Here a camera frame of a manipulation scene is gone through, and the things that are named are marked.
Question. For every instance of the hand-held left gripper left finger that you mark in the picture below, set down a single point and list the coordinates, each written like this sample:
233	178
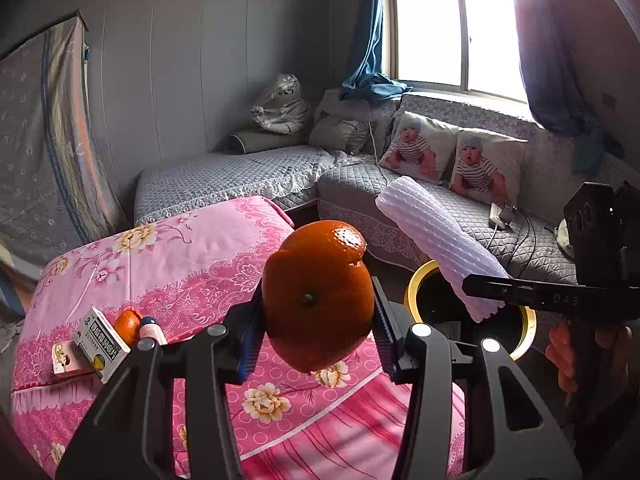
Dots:
247	355

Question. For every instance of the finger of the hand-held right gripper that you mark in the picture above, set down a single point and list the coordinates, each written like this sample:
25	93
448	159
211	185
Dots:
525	293

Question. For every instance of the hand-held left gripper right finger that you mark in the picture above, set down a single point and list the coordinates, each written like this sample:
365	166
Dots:
385	340

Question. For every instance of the black bin with gold rim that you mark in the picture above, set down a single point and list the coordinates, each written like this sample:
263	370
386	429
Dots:
415	285

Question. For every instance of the large orange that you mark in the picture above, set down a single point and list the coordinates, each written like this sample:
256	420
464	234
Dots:
315	270

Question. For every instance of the white foam net sleeve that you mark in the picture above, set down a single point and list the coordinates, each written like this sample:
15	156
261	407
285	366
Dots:
430	220

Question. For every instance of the person's right hand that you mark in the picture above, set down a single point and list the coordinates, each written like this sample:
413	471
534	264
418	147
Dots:
560	355

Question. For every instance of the pink floral bedsheet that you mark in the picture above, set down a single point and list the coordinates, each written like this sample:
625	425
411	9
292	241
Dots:
200	270

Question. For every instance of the small tube with blue cap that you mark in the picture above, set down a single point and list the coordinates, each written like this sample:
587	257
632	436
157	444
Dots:
152	332

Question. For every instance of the small orange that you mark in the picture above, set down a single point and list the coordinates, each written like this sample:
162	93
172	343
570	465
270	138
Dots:
127	327

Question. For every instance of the baby print pillow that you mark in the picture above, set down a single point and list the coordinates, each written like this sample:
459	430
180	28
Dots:
482	165
417	147

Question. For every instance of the white medicine box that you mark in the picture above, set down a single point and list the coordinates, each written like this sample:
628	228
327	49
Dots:
100	347

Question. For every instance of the small pink panda box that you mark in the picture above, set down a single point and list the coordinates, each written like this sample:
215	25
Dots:
65	357

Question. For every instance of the blue curtain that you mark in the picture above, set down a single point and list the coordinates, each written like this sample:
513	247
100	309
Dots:
560	60
367	35

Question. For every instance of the grey quilted sofa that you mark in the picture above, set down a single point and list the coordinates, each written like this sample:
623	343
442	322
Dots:
225	170

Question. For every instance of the grey cushion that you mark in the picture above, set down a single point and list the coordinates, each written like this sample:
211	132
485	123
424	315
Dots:
345	102
335	132

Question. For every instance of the grey bolster pillow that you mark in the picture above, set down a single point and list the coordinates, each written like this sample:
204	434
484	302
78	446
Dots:
265	141

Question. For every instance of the plastic bag with tiger plush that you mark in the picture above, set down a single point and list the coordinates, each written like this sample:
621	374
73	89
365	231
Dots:
282	105

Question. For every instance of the window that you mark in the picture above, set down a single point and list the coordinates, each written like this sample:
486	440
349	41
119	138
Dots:
450	30

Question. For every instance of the striped floral hanging sheet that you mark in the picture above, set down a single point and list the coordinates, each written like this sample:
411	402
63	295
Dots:
45	135

